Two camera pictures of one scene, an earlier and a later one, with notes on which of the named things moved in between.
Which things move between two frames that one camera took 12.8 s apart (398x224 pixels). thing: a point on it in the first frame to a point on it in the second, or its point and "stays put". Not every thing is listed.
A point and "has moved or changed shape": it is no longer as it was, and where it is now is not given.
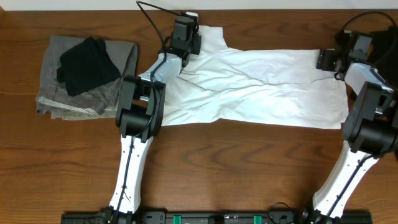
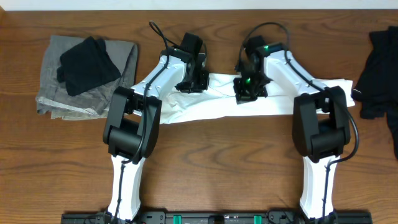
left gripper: x=196 y=50 to x=204 y=86
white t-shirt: x=224 y=85 has moved or changed shape
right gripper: x=323 y=60 to x=242 y=96
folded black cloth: x=86 y=66 stays put
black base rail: x=216 y=218 stays put
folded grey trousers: x=101 y=101 stays put
